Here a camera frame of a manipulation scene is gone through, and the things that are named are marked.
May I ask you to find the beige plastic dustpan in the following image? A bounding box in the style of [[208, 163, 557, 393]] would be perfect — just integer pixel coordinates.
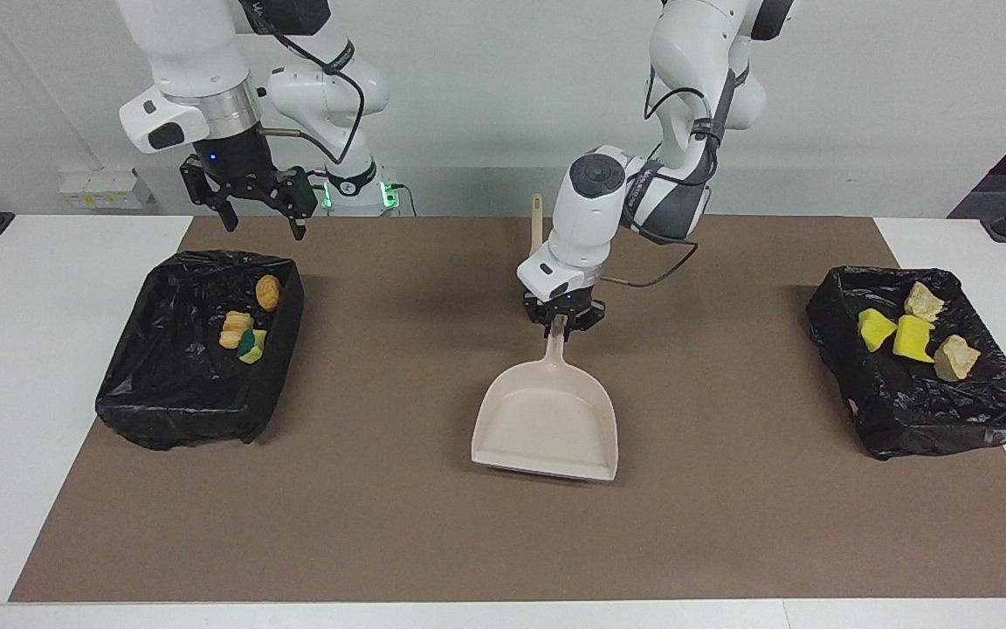
[[471, 316, 619, 482]]

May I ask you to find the striped orange white bread roll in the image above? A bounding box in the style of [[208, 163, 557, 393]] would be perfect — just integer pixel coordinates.
[[219, 311, 254, 350]]

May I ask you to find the pale bread piece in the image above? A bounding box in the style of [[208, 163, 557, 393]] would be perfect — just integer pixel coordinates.
[[905, 281, 946, 322]]

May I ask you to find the spiral orange pastry horn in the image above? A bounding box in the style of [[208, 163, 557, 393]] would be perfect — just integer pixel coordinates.
[[934, 335, 982, 383]]

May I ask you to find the bin with black bag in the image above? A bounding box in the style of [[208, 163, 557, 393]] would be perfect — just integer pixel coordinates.
[[806, 266, 1006, 461], [95, 250, 306, 452]]

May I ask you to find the white box on table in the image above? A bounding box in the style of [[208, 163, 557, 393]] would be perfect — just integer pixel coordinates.
[[59, 169, 155, 211]]

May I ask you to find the brown table mat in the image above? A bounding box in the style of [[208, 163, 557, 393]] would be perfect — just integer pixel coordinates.
[[10, 216, 1006, 604]]

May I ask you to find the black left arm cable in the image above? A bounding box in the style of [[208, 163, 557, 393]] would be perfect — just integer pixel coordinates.
[[601, 52, 735, 289]]

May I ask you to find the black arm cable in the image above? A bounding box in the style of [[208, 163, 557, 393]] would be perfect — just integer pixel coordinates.
[[241, 0, 367, 169], [601, 52, 735, 289]]

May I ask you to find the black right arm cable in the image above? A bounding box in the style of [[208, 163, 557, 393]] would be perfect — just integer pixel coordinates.
[[241, 0, 367, 169]]

